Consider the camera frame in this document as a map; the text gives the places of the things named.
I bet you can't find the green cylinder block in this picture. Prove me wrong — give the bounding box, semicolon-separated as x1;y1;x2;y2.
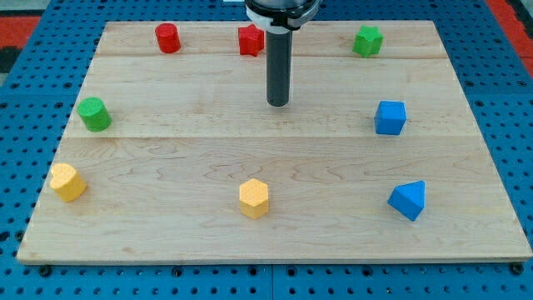
77;97;112;132

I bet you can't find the blue triangular prism block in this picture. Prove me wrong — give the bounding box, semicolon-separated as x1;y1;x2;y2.
387;181;426;221

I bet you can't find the blue cube block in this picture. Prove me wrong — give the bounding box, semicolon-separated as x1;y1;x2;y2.
374;101;407;136

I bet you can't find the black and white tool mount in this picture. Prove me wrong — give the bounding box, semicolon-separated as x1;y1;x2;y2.
245;0;321;34

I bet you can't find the wooden board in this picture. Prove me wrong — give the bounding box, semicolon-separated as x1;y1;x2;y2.
17;21;532;265

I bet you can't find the yellow hexagon block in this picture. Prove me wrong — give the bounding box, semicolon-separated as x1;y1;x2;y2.
239;178;269;219

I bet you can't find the yellow heart block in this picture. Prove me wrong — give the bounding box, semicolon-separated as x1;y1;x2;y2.
49;163;87;203

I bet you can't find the red cylinder block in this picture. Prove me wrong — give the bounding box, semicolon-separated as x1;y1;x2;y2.
155;22;181;53

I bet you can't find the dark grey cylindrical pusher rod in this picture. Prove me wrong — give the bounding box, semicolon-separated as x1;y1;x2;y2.
266;31;292;107

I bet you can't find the red star block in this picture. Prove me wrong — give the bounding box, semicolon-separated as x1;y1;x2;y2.
238;24;265;57

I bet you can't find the green star block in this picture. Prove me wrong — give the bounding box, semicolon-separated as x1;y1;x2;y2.
352;25;384;58

